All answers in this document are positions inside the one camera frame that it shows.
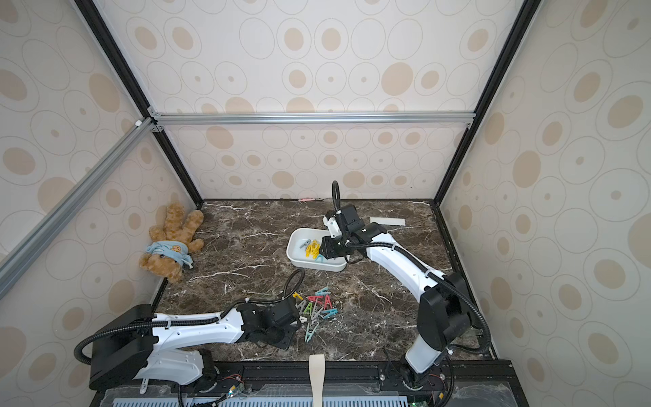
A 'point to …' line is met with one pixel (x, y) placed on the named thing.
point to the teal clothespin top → (324, 291)
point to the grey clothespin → (308, 242)
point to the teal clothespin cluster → (329, 313)
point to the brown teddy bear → (171, 246)
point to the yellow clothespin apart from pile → (308, 251)
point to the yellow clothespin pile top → (296, 294)
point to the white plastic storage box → (303, 248)
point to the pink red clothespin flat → (316, 298)
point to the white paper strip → (389, 221)
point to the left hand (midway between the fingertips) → (297, 344)
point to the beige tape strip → (316, 370)
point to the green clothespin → (308, 308)
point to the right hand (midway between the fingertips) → (332, 247)
